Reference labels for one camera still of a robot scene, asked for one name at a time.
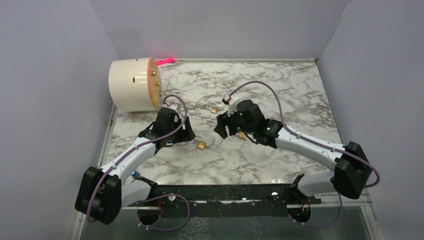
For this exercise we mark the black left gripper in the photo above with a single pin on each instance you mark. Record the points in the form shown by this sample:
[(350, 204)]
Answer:
[(185, 134)]

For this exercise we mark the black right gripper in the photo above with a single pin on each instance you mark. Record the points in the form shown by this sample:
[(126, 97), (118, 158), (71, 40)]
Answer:
[(224, 119)]

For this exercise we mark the brass padlock with key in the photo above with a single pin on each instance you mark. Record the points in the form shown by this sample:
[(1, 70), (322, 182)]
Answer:
[(242, 135)]

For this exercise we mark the brass padlock long shackle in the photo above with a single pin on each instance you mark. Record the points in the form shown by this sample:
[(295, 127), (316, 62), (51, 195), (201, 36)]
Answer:
[(213, 106)]

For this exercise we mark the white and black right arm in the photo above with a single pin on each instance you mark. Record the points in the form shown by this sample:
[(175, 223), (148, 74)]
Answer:
[(348, 167)]

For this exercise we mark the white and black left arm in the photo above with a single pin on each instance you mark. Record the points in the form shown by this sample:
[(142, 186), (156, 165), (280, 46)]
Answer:
[(102, 192)]

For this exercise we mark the small brass padlock centre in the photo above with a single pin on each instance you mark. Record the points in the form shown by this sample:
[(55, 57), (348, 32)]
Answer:
[(201, 145)]

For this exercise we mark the cream cylindrical container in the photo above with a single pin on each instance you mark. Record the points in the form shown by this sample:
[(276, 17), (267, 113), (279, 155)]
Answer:
[(135, 85)]

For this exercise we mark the pink marker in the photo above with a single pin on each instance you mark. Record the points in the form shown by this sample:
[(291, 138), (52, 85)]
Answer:
[(165, 61)]

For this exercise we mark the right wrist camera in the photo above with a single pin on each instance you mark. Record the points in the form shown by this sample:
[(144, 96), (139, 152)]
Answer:
[(231, 102)]

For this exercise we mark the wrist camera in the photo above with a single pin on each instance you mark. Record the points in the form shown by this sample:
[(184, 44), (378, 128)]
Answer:
[(177, 107), (231, 102)]

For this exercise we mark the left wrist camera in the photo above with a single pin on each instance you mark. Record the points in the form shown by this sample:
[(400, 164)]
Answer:
[(177, 107)]

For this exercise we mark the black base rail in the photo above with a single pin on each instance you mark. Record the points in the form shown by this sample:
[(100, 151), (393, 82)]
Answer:
[(228, 200)]

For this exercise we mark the aluminium frame rail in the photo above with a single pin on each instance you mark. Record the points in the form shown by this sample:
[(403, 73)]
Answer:
[(364, 199)]

